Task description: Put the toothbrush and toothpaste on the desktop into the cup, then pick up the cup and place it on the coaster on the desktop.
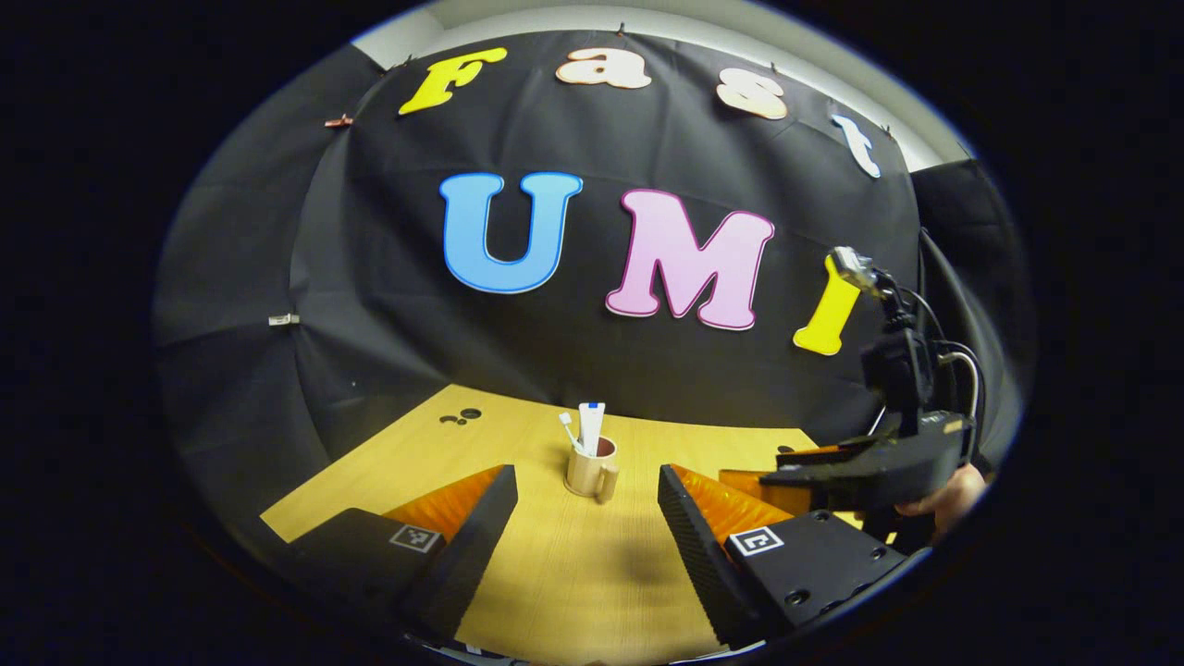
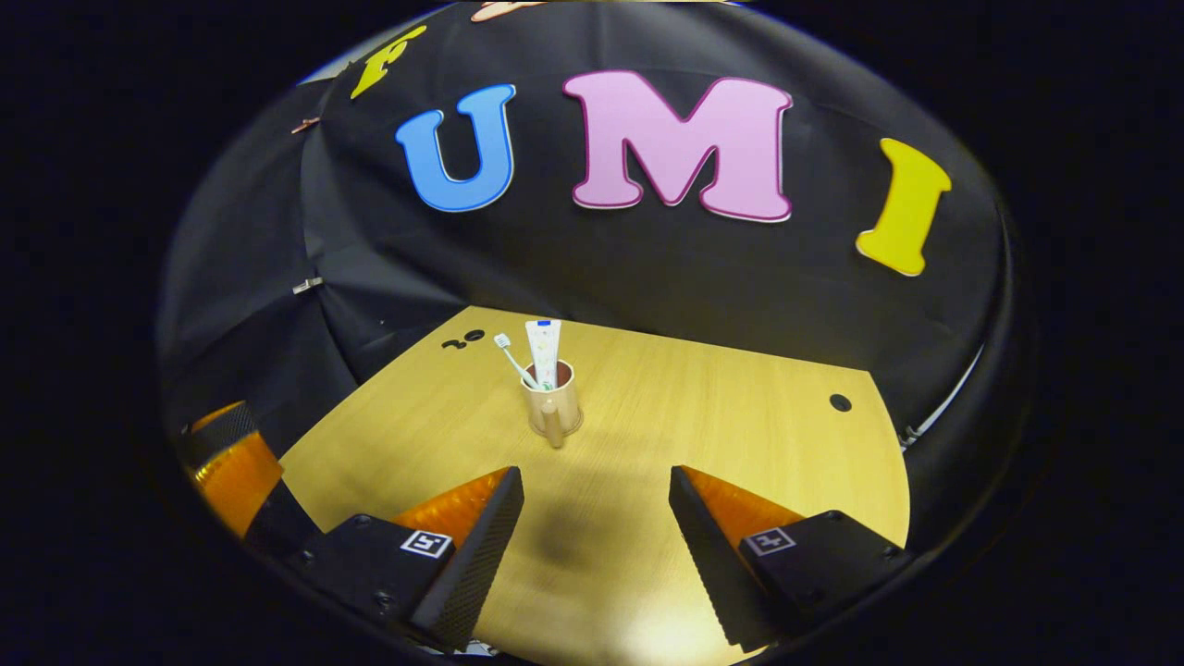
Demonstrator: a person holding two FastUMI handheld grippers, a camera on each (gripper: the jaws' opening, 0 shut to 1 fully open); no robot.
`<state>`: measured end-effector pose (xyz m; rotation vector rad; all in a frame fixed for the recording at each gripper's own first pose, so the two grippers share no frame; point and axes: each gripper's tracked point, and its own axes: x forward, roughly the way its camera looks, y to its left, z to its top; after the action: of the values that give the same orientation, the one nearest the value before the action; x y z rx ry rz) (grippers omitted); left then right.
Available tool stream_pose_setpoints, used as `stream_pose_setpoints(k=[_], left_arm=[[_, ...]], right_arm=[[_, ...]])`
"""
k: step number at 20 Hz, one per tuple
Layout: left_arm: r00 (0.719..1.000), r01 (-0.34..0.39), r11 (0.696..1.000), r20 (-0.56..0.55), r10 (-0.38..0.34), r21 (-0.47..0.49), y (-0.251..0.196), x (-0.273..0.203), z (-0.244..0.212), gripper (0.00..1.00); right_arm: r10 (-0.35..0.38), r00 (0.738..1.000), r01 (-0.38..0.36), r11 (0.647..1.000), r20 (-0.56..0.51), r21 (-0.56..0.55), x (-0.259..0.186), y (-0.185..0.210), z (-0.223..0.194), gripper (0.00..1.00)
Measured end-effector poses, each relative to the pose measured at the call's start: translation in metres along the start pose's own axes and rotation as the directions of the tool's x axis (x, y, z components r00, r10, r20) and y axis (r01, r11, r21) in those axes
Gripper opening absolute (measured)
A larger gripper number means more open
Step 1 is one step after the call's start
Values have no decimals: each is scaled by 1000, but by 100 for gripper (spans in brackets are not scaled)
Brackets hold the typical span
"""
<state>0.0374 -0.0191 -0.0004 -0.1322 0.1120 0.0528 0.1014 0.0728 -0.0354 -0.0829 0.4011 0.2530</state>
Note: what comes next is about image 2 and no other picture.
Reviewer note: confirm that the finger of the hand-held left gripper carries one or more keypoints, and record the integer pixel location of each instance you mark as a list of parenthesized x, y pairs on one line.
[(236, 481)]

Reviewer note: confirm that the beige cup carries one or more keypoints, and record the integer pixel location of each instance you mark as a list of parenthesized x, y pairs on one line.
[(555, 407)]

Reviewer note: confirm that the white toothpaste tube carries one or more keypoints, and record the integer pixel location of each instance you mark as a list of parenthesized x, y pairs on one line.
[(544, 351)]

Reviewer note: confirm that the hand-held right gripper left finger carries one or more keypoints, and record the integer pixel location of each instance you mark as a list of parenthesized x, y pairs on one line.
[(481, 564)]

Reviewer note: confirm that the black backdrop cloth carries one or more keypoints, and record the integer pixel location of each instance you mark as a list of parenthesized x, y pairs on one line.
[(647, 268)]

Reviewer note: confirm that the copper cloth clip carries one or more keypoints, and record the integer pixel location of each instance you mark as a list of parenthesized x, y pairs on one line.
[(305, 123)]

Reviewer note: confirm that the light blue toothbrush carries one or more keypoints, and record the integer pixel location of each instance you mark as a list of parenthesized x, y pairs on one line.
[(513, 361)]

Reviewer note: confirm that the silver metal clip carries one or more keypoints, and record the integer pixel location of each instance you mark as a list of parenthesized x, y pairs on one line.
[(307, 285)]

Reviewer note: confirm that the wooden desktop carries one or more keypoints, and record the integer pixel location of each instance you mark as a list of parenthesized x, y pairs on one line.
[(721, 435)]

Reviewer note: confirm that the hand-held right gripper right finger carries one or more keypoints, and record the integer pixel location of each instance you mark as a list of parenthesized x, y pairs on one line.
[(708, 564)]

